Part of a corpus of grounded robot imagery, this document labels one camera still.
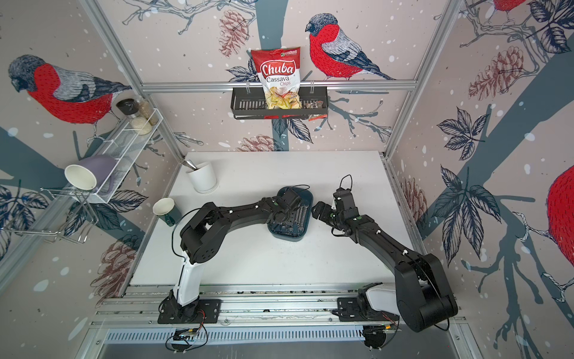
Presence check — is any green paper cup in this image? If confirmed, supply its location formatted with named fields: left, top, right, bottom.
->
left=152, top=197, right=182, bottom=227

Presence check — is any wire cup rack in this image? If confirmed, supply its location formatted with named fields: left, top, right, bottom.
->
left=1, top=187, right=99, bottom=244

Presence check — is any white lidded spice jar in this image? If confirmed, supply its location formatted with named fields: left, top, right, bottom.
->
left=129, top=116, right=153, bottom=136

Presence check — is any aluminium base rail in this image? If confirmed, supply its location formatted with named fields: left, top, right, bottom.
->
left=96, top=282, right=463, bottom=346

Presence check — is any clear acrylic wall shelf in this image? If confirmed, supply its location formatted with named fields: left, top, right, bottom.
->
left=88, top=109, right=164, bottom=203

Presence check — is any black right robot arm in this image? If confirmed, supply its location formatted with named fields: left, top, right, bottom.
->
left=312, top=188, right=458, bottom=332

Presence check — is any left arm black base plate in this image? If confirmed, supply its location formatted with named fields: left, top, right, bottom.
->
left=157, top=290, right=222, bottom=325

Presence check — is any small circuit board with wires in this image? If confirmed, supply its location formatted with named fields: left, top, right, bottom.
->
left=164, top=323, right=209, bottom=353

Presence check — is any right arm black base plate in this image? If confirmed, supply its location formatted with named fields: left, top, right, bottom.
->
left=331, top=283, right=400, bottom=323

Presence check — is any black lidded spice jar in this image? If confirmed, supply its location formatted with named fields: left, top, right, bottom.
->
left=116, top=99, right=140, bottom=118

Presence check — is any purple mug white interior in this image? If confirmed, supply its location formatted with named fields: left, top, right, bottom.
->
left=64, top=155, right=118, bottom=191

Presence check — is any white ceramic utensil holder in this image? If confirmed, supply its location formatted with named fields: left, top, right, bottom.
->
left=186, top=162, right=219, bottom=194

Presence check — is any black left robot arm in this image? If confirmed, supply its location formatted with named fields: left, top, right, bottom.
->
left=161, top=187, right=302, bottom=320

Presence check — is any black wire wall basket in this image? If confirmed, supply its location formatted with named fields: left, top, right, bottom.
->
left=231, top=87, right=328, bottom=120

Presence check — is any red Chuba cassava chips bag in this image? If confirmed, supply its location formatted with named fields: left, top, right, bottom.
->
left=251, top=47, right=302, bottom=110

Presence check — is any teal plastic storage box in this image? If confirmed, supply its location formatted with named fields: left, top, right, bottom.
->
left=268, top=184, right=313, bottom=242

